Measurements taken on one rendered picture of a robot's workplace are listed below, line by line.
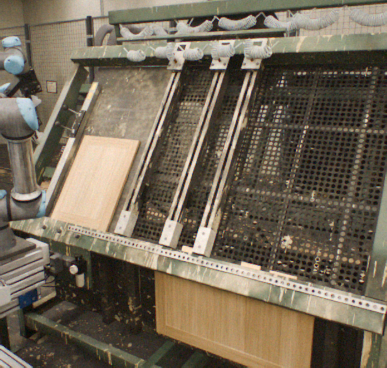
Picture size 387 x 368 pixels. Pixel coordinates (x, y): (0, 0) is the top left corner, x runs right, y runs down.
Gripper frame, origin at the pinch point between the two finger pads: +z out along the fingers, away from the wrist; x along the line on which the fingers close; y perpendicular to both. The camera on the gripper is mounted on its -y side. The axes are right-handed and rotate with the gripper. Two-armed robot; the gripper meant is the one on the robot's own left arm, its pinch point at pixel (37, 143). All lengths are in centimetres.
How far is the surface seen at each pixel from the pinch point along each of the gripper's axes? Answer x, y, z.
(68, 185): -0.2, 2.7, 33.6
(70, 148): 10.0, 21.7, 20.8
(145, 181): -56, 16, 30
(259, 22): -71, 139, -4
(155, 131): -50, 41, 15
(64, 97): 37, 51, 2
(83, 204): -17.9, -3.8, 39.0
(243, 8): -64, 136, -15
